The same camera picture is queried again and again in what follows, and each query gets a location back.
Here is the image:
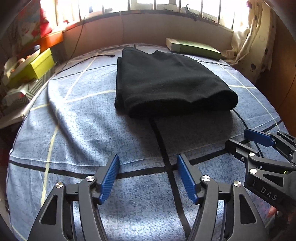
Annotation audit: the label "black pants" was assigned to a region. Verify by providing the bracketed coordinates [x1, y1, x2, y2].
[114, 47, 238, 118]

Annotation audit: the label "person right hand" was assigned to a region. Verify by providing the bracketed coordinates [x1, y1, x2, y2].
[266, 205, 295, 223]

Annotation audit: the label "cream heart print curtain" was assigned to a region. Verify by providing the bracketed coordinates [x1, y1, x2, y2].
[222, 1, 276, 84]

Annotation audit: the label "blue patterned bed sheet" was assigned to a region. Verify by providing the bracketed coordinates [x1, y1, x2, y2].
[6, 47, 287, 240]

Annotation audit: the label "white bedside shelf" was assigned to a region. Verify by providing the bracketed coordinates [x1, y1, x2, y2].
[0, 103, 32, 129]

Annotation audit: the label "green flat box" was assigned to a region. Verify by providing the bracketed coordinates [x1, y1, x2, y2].
[166, 38, 222, 60]

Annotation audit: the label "striped grey box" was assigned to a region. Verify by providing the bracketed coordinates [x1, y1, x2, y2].
[2, 67, 54, 110]

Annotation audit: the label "yellow-green shoe box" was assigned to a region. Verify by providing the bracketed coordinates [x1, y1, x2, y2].
[5, 48, 54, 88]

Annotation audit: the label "orange box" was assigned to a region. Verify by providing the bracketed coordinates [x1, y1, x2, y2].
[20, 31, 63, 54]

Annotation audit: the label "cartoon printed gift bag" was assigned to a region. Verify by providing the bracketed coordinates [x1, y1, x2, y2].
[7, 1, 53, 46]

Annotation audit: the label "black charging cable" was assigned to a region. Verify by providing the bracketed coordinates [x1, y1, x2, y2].
[54, 16, 116, 75]

